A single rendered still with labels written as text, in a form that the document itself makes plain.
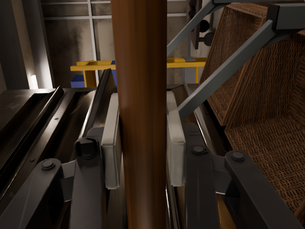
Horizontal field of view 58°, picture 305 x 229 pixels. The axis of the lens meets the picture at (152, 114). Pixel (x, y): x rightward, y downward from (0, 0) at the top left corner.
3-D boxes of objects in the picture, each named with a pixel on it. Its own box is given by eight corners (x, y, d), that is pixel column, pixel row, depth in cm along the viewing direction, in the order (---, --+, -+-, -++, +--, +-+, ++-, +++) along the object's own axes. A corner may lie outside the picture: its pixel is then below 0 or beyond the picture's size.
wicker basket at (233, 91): (281, 126, 125) (220, 129, 125) (240, 83, 175) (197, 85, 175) (305, 13, 103) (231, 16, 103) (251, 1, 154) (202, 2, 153)
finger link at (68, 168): (101, 203, 13) (39, 206, 13) (110, 146, 18) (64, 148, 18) (98, 179, 13) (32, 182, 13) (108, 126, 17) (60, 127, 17)
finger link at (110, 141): (119, 190, 15) (105, 191, 15) (124, 127, 22) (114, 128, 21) (115, 144, 14) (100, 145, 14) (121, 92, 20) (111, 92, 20)
